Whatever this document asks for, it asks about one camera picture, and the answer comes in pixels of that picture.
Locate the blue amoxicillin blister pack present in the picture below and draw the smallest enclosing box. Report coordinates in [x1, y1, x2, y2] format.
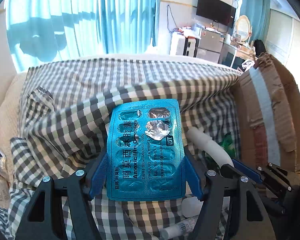
[106, 99, 186, 201]

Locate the brown cardboard box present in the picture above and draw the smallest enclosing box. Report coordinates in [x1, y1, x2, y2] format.
[232, 53, 300, 173]

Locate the white small bottle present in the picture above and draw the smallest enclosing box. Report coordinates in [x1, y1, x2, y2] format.
[181, 197, 203, 218]

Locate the green foil packet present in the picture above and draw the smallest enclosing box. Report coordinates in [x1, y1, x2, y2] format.
[219, 133, 236, 159]

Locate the white plastic tube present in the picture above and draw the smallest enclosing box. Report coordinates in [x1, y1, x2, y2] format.
[186, 127, 234, 168]

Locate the checkered grey white cloth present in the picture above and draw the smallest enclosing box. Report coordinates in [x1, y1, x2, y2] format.
[0, 57, 240, 239]

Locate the white dressing table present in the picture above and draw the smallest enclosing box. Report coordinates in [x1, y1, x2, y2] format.
[218, 42, 254, 69]

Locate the black backpack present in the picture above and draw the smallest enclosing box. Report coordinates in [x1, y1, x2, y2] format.
[254, 39, 267, 57]

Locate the white sliding wardrobe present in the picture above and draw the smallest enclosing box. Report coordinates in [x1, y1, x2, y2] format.
[264, 9, 300, 92]

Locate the silver mini fridge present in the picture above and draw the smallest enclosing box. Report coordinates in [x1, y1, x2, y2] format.
[196, 28, 223, 63]

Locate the oval white vanity mirror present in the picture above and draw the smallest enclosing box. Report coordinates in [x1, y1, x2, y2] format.
[235, 15, 252, 42]

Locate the white suitcase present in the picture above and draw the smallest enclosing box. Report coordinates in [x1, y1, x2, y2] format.
[170, 32, 199, 57]

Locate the right teal curtain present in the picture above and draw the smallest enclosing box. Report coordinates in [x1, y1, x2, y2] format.
[240, 0, 270, 42]

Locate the large left teal curtain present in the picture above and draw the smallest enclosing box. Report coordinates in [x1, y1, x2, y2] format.
[5, 0, 111, 73]

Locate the middle teal curtain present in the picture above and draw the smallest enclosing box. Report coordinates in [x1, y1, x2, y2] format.
[97, 0, 160, 54]

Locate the black wall television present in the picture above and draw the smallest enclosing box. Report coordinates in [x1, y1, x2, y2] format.
[196, 0, 236, 28]

